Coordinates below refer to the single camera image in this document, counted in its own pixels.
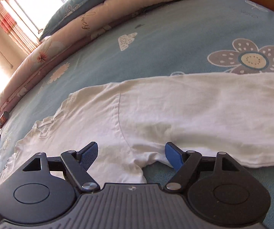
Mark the pink floral quilt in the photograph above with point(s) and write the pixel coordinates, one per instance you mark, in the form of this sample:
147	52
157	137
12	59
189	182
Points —
67	40

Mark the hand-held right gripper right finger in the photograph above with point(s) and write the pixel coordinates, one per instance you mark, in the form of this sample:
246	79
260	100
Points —
174	153

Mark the white printed long-sleeve shirt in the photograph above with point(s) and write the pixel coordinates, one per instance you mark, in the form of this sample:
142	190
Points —
175	114

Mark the teal floral pillow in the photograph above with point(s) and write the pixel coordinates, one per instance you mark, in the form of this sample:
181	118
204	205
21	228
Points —
79	7

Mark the pink striped curtain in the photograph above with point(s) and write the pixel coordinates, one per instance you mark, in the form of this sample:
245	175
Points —
13	23

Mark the red chip can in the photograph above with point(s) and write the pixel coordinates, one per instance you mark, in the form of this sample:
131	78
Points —
3	120

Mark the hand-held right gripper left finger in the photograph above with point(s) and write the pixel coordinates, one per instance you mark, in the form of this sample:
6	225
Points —
89	153

